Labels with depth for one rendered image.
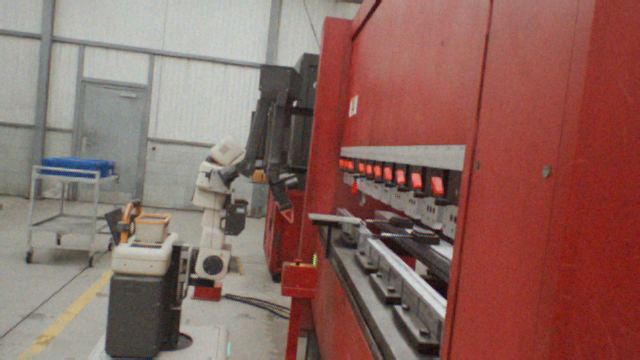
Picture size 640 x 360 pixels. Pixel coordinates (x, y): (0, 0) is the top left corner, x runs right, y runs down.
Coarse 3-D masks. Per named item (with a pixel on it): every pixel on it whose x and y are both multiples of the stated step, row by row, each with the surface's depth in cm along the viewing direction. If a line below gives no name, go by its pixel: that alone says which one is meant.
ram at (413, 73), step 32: (384, 0) 251; (416, 0) 186; (448, 0) 147; (480, 0) 122; (384, 32) 243; (416, 32) 181; (448, 32) 144; (352, 64) 349; (384, 64) 234; (416, 64) 176; (448, 64) 141; (352, 96) 333; (384, 96) 227; (416, 96) 172; (448, 96) 139; (352, 128) 318; (384, 128) 220; (416, 128) 168; (448, 128) 136; (384, 160) 212; (416, 160) 164; (448, 160) 133
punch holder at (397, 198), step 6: (396, 168) 190; (402, 168) 181; (408, 168) 176; (408, 174) 176; (396, 180) 188; (396, 186) 186; (396, 192) 184; (402, 192) 177; (396, 198) 183; (402, 198) 177; (396, 204) 183; (402, 204) 177; (402, 210) 179
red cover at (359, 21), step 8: (368, 0) 293; (376, 0) 266; (360, 8) 324; (368, 8) 290; (376, 8) 279; (360, 16) 321; (368, 16) 297; (352, 24) 355; (360, 24) 318; (352, 32) 352
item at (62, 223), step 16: (32, 176) 481; (48, 176) 484; (96, 176) 490; (112, 176) 544; (32, 192) 482; (64, 192) 570; (96, 192) 491; (32, 208) 483; (96, 208) 493; (32, 224) 494; (48, 224) 521; (64, 224) 531; (80, 224) 540; (96, 224) 548; (112, 240) 575; (32, 256) 492
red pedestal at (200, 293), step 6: (204, 210) 429; (216, 282) 449; (198, 288) 434; (204, 288) 434; (210, 288) 435; (216, 288) 435; (192, 294) 445; (198, 294) 434; (204, 294) 435; (210, 294) 435; (216, 294) 436; (204, 300) 434; (210, 300) 434; (216, 300) 435
